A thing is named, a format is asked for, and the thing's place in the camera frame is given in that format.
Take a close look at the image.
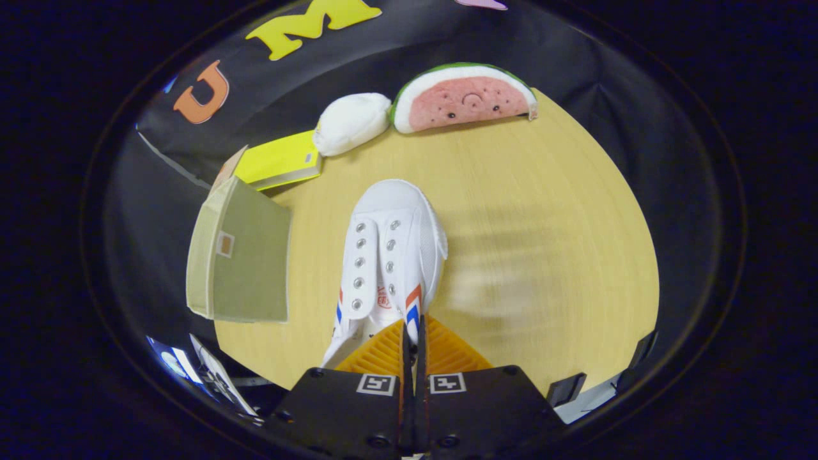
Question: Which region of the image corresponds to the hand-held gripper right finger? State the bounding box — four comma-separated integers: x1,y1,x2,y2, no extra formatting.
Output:
414,315,567,458

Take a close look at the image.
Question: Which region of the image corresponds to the white canvas shoe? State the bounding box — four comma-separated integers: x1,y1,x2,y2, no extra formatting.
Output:
320,179,448,371

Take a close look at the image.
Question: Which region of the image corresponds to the white printed sheet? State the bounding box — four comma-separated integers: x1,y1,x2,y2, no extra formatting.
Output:
190,333,259,416

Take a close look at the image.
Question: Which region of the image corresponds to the small black block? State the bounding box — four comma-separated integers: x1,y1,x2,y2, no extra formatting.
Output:
546,372,587,408

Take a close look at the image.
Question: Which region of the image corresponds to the watermelon slice plush toy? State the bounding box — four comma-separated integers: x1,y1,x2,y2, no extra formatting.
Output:
389,62,539,134

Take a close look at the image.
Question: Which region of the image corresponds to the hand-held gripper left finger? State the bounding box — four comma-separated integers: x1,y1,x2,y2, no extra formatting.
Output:
265,319,413,457

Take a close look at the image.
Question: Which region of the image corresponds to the tan paperback book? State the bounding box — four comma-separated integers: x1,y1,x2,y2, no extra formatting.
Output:
211,146,250,192

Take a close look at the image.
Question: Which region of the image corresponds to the yellow book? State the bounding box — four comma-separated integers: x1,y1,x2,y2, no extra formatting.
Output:
233,130,322,191

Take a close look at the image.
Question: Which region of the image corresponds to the white plush toy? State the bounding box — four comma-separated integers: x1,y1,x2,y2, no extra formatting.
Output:
313,93,392,157

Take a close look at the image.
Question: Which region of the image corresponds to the beige fabric storage box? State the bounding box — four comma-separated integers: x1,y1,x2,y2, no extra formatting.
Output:
186,176,292,323

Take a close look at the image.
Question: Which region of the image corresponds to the blue glowing object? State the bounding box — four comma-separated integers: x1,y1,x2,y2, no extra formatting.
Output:
148,337,200,384

